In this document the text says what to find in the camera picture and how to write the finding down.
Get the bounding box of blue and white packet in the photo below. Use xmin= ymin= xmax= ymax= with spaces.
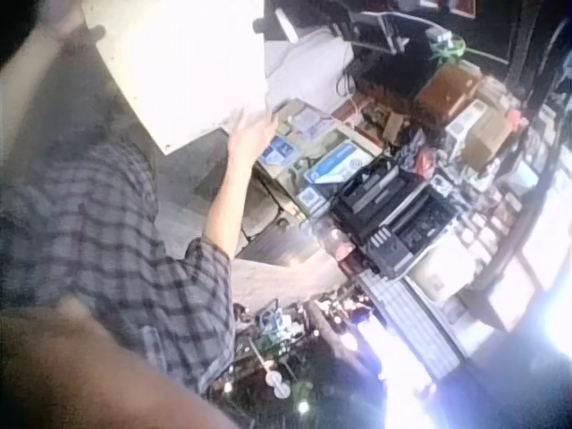
xmin=303 ymin=140 xmax=373 ymax=188

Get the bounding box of dark ribbed mat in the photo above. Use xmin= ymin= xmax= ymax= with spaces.
xmin=235 ymin=222 xmax=324 ymax=270

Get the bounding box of flat cardboard tray of packets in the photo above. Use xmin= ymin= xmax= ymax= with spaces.
xmin=253 ymin=97 xmax=386 ymax=218

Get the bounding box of blue and white card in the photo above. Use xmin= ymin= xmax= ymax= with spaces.
xmin=258 ymin=135 xmax=295 ymax=170

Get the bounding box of person's left hand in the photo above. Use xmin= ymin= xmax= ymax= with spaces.
xmin=42 ymin=0 xmax=89 ymax=44

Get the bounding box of tan cardboard box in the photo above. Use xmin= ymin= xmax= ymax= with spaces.
xmin=459 ymin=105 xmax=516 ymax=172

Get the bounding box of brown box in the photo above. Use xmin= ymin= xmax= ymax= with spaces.
xmin=412 ymin=61 xmax=483 ymax=122

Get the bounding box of white slatted panel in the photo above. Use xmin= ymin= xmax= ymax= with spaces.
xmin=357 ymin=266 xmax=462 ymax=382

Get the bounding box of shelf of small boxes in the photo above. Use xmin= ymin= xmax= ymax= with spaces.
xmin=446 ymin=80 xmax=572 ymax=323

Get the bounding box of white cloth bag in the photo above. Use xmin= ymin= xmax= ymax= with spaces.
xmin=265 ymin=31 xmax=355 ymax=114

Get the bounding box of person's right hand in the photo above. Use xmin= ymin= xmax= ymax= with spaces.
xmin=226 ymin=114 xmax=281 ymax=160

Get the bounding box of green cable bundle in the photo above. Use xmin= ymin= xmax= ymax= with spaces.
xmin=424 ymin=25 xmax=467 ymax=64

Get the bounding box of black printer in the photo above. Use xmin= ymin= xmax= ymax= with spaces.
xmin=329 ymin=161 xmax=453 ymax=282

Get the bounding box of small white box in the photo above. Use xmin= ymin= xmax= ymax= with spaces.
xmin=445 ymin=99 xmax=489 ymax=140

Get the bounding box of pale wooden board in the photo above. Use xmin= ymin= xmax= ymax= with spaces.
xmin=231 ymin=253 xmax=346 ymax=315

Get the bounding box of heap of electronic parts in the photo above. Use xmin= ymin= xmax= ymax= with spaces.
xmin=208 ymin=298 xmax=386 ymax=429

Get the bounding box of beige device housing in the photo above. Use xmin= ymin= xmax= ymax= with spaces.
xmin=409 ymin=231 xmax=489 ymax=301

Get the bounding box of large white board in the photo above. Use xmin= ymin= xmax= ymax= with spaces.
xmin=81 ymin=0 xmax=270 ymax=156

